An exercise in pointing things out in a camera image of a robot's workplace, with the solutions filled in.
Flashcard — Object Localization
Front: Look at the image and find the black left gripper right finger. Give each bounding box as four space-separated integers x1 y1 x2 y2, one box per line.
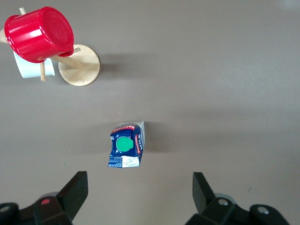
185 172 291 225

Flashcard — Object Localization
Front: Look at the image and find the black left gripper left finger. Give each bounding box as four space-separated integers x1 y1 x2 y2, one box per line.
0 171 89 225

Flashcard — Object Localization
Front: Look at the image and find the blue and white milk carton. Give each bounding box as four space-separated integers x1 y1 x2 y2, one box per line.
107 120 146 168

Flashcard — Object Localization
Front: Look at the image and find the white cup on mug tree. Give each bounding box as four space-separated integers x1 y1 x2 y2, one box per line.
13 51 56 79

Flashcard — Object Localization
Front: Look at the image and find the red plastic cup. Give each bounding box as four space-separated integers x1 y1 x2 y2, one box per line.
4 6 75 64

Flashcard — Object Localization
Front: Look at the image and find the brown table cover sheet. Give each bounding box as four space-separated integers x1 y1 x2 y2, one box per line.
0 0 300 225

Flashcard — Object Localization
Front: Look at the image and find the wooden mug tree stand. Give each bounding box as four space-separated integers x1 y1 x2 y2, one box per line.
0 7 101 87

